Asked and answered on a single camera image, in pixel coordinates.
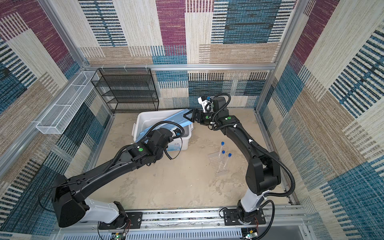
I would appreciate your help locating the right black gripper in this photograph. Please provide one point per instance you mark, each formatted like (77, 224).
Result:
(194, 111)

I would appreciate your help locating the white plastic bin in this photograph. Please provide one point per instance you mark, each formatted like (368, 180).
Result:
(150, 123)

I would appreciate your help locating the blue-capped test tube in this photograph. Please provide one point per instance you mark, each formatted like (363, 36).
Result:
(221, 163)
(222, 148)
(226, 161)

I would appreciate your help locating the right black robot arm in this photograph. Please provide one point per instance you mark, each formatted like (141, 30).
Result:
(266, 175)

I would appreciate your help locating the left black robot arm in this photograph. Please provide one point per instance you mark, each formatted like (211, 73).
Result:
(70, 196)

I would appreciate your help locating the clear test tube rack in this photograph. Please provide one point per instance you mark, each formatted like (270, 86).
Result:
(214, 158)

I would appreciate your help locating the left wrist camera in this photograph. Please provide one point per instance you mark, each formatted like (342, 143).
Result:
(177, 132)

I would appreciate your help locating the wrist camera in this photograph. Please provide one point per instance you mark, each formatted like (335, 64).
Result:
(206, 102)
(177, 132)

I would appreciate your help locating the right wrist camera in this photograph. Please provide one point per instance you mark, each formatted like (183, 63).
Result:
(206, 102)

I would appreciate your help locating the black wire shelf rack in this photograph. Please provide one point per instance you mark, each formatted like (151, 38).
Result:
(126, 90)

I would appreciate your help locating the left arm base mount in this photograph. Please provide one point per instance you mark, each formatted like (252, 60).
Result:
(131, 220)

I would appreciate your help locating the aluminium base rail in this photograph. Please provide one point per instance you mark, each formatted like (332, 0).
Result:
(283, 222)

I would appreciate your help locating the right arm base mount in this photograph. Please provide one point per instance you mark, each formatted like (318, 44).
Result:
(236, 217)

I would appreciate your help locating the white wire wall basket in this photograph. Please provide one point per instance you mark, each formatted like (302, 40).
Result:
(62, 112)

